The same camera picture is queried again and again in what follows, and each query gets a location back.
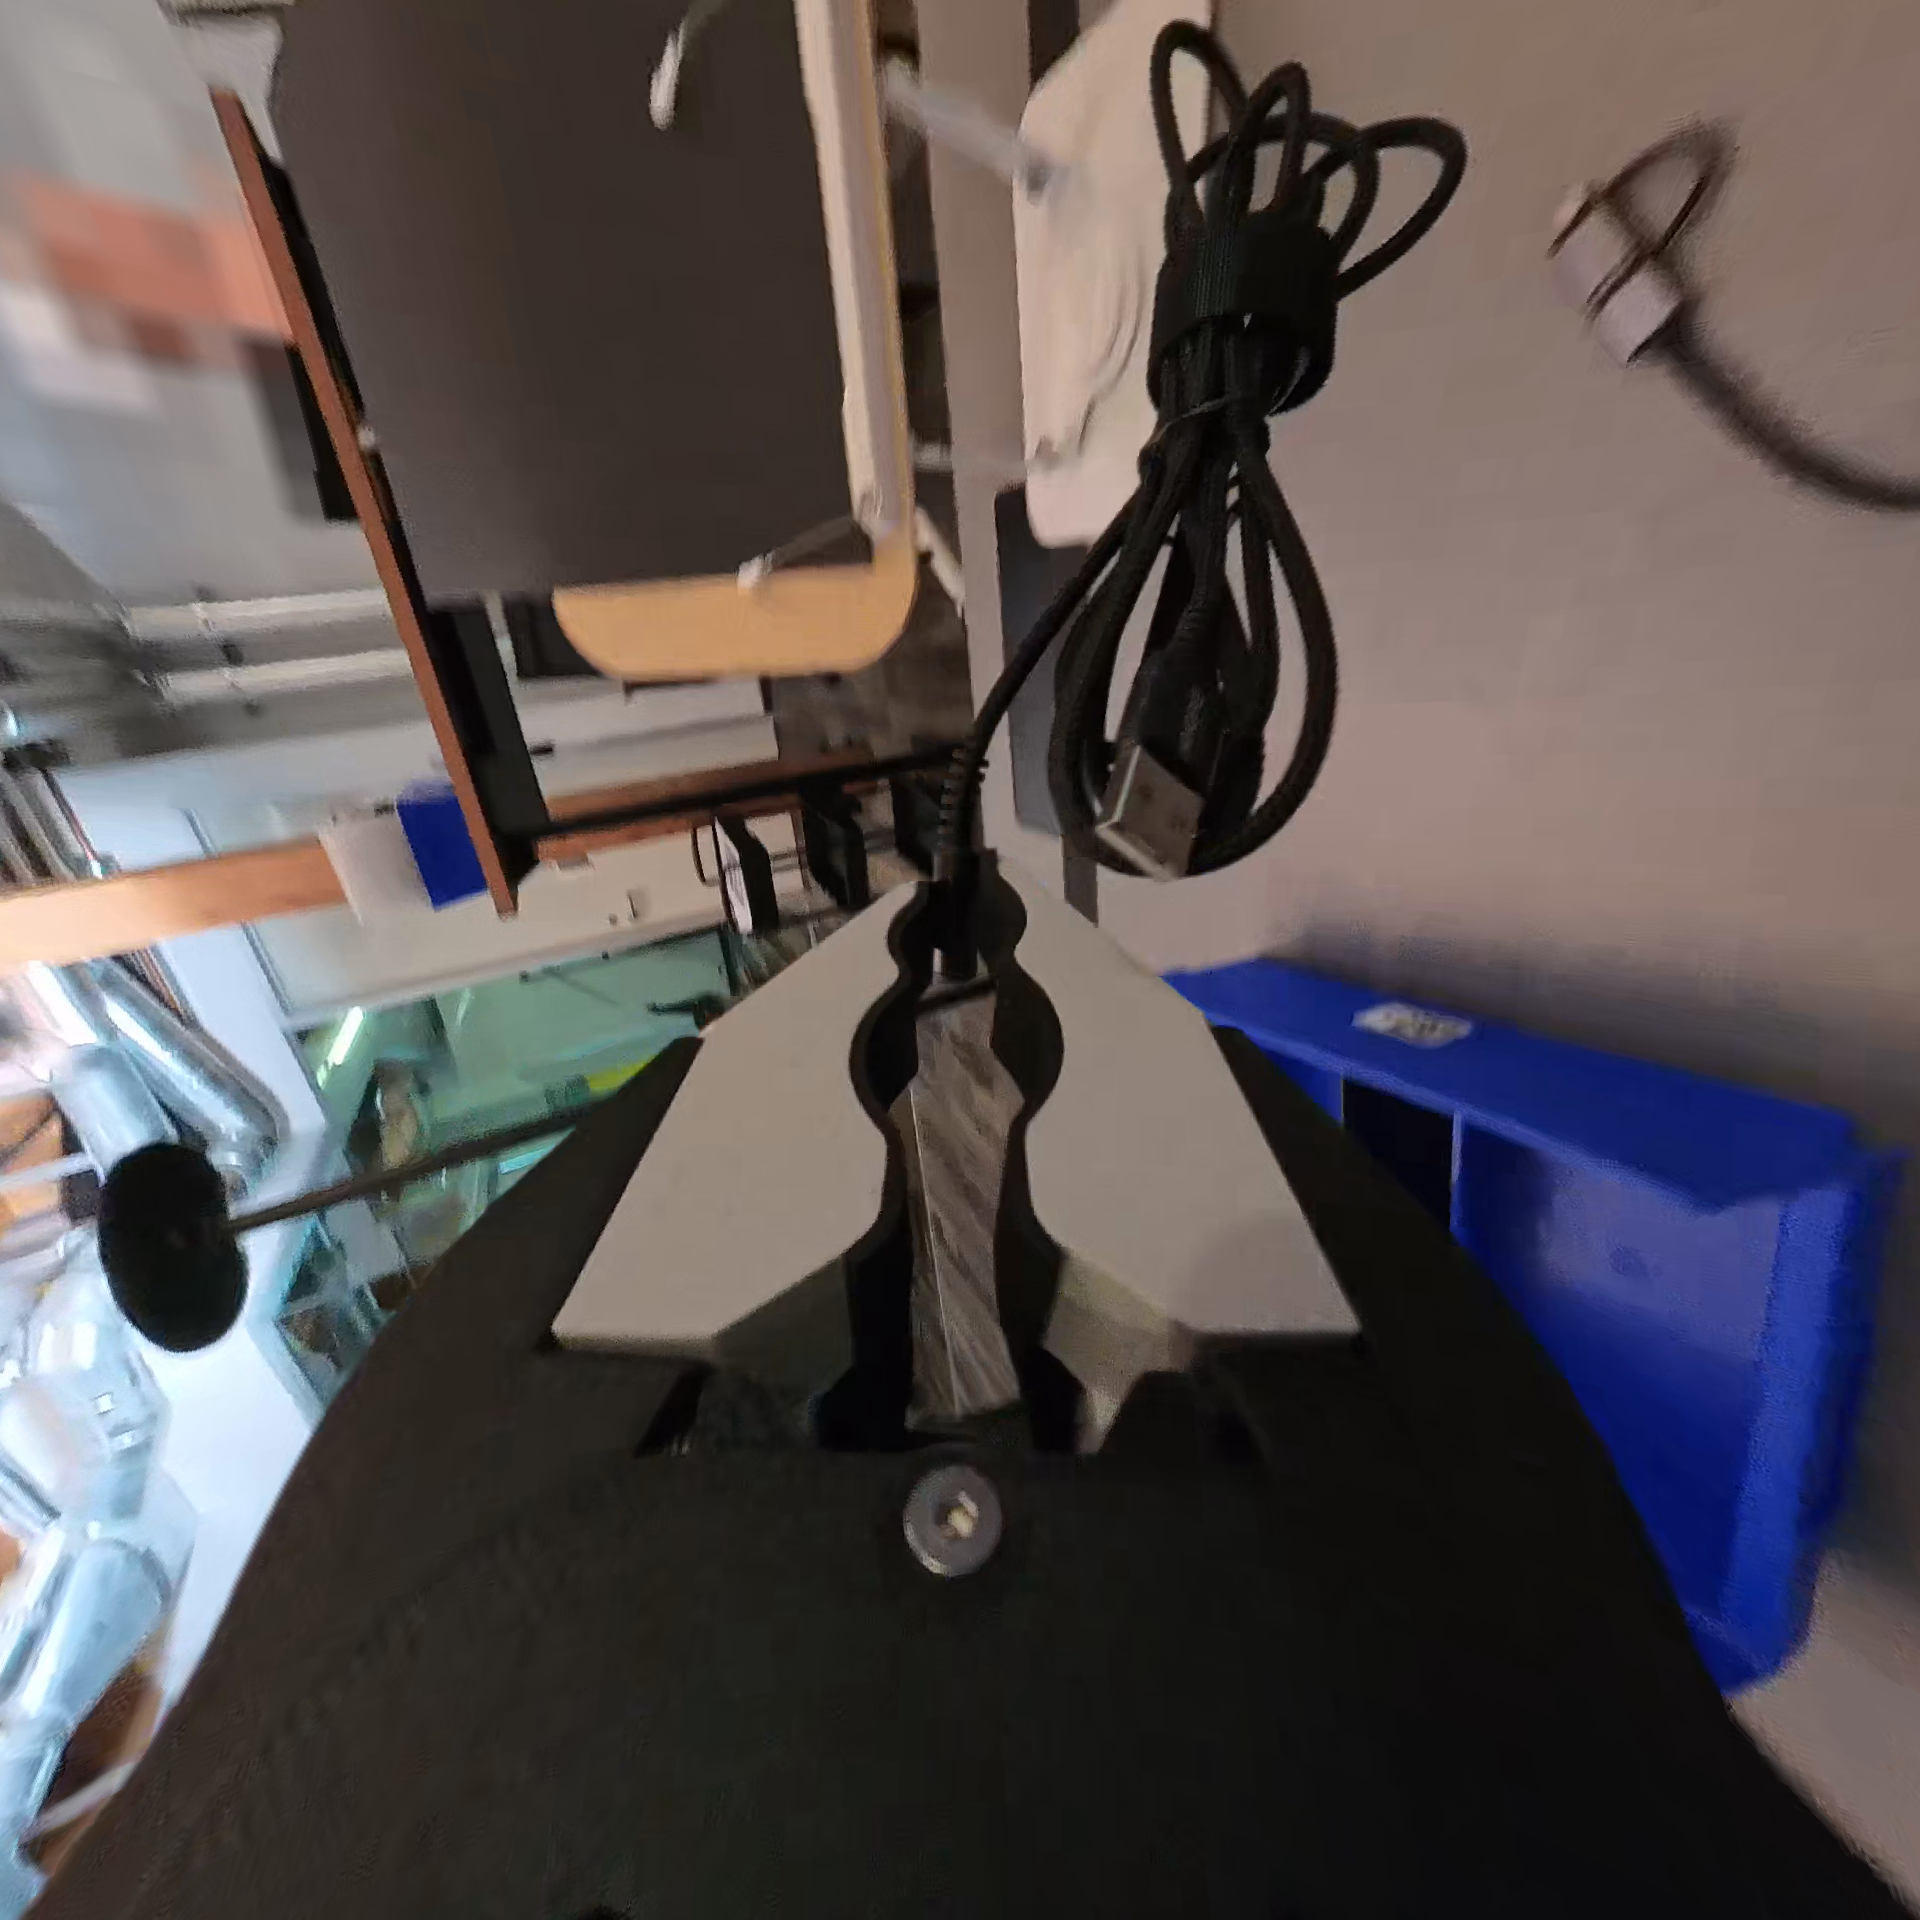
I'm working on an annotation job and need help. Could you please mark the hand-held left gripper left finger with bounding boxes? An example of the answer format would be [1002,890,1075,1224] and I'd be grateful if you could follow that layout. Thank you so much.
[552,883,924,1391]

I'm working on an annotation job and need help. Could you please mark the black metal cart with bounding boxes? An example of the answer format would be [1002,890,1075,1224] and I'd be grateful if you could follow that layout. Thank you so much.
[694,795,877,936]

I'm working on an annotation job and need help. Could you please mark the grey usb hub with cable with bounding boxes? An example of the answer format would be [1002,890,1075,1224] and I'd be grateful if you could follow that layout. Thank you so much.
[1548,124,1920,512]

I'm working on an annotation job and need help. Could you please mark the silver ceiling duct pipes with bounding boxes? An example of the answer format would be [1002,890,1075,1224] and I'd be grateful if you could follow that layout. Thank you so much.
[0,494,290,1773]

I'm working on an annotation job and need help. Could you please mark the black braided usb cable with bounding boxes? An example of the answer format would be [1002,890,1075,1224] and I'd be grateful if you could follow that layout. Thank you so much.
[926,23,1470,996]

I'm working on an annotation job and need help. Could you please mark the white tablet stand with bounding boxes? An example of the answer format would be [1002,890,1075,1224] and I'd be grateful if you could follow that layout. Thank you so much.
[794,0,1221,552]

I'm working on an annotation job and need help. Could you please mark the blue plastic bin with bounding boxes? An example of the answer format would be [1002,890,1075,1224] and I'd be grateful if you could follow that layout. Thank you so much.
[395,780,486,912]
[1162,961,1909,1699]

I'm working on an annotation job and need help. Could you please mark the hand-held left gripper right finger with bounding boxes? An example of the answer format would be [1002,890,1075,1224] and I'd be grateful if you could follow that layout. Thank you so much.
[986,867,1363,1434]

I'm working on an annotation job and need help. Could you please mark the wooden desk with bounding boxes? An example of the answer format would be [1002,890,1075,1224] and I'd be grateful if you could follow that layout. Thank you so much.
[211,91,963,921]

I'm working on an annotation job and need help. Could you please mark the wooden board with dark panel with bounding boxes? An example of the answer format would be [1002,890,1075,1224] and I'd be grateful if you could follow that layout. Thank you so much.
[271,0,922,681]

